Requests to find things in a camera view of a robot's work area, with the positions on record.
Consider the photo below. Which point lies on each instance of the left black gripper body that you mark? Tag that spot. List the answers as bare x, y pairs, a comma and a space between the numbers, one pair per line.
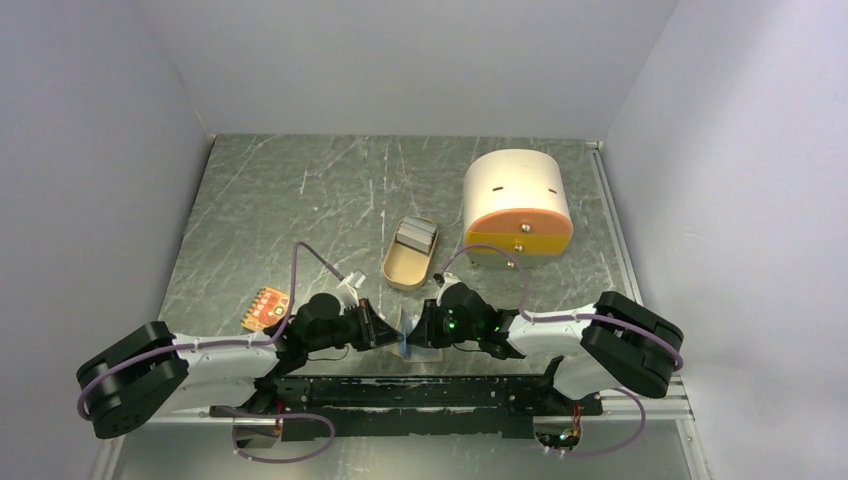
347, 328

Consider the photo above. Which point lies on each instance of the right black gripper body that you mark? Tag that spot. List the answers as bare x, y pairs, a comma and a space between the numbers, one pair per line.
450, 330

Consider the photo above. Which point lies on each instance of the tan card holder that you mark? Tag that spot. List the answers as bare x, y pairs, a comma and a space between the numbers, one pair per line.
410, 353

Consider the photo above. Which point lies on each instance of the tan oval tray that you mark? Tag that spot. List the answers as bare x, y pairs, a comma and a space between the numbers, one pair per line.
404, 268

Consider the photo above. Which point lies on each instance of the grey credit card stack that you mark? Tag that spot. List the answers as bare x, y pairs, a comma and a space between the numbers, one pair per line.
416, 233

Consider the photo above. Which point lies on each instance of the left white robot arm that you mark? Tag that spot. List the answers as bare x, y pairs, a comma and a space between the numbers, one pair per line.
154, 370

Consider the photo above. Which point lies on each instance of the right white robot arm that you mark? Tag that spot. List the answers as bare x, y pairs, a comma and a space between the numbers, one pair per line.
614, 342

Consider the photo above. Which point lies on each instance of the orange patterned card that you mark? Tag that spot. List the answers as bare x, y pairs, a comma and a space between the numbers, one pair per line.
267, 309

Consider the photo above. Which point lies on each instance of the cream orange drawer box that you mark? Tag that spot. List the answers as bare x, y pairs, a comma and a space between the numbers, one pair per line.
515, 210

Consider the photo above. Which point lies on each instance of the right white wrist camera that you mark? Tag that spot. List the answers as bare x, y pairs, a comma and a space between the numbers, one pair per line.
444, 280

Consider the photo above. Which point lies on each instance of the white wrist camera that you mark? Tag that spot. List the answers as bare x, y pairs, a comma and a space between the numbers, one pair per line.
347, 289
444, 280

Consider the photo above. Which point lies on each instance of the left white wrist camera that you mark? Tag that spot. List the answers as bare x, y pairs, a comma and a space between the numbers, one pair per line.
347, 289

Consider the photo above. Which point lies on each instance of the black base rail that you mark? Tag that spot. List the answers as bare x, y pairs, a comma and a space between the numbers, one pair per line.
371, 406

